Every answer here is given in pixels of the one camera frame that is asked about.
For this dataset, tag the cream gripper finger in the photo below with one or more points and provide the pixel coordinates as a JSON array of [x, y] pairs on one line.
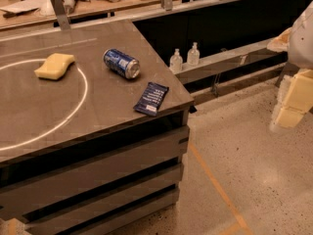
[[280, 43], [294, 100]]

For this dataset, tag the dark blue rxbar wrapper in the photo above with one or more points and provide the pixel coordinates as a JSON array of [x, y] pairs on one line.
[[151, 99]]

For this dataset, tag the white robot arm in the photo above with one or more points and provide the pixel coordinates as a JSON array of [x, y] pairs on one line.
[[300, 49]]

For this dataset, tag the yellow sponge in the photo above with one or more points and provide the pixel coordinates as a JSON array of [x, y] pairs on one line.
[[55, 66]]

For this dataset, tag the clear sanitizer bottle right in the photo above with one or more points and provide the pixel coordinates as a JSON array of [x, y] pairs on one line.
[[193, 56]]

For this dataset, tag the clear sanitizer bottle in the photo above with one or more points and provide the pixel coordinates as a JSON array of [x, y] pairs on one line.
[[193, 56], [176, 61]]

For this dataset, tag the clear sanitizer bottle left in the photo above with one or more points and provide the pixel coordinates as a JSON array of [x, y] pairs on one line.
[[176, 61]]

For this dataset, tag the blue soda can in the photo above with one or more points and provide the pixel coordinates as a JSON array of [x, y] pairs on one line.
[[121, 63]]

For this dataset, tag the grey drawer cabinet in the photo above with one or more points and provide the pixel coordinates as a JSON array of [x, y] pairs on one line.
[[94, 174]]

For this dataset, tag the grey metal bracket left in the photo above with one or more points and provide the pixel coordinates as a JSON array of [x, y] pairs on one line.
[[60, 13]]

